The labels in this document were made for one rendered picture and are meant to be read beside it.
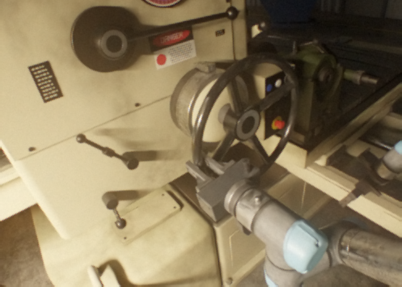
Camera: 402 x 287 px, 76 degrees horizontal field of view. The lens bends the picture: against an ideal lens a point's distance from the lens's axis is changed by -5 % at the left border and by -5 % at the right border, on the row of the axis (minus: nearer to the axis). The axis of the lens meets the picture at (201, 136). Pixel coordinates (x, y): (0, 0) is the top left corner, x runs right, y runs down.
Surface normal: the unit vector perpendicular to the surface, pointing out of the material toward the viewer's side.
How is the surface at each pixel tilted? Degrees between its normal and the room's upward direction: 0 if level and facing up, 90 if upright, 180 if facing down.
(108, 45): 90
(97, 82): 90
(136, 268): 0
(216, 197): 7
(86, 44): 90
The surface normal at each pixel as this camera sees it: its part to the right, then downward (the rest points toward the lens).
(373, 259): -0.98, -0.15
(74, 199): 0.59, 0.39
